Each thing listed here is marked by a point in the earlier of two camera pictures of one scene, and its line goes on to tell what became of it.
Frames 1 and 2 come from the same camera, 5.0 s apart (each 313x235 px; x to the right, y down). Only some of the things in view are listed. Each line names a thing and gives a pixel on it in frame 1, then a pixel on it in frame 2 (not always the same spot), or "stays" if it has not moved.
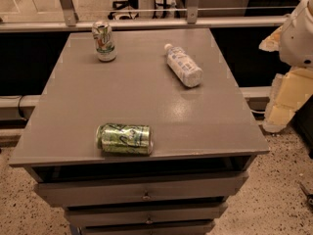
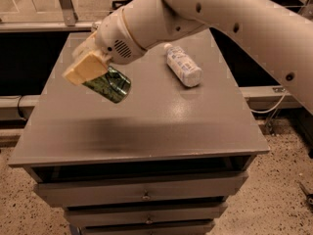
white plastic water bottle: x=182 y=65 stays
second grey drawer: x=96 y=213 stays
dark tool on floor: x=308 y=195 stays
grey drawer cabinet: x=204 y=137 stays
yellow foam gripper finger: x=289 y=93 -> x=88 y=69
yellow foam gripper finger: x=273 y=42 -> x=88 y=46
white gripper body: x=297 y=46 -> x=113 y=35
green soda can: x=121 y=139 -> x=113 y=84
